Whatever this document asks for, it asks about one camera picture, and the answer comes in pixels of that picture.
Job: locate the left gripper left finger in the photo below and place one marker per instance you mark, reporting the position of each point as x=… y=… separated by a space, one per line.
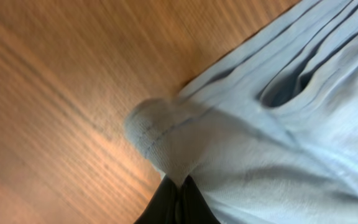
x=161 y=208

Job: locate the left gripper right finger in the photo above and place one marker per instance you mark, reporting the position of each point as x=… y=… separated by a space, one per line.
x=193 y=207

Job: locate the light blue t-shirt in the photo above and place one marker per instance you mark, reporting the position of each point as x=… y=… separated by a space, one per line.
x=269 y=133

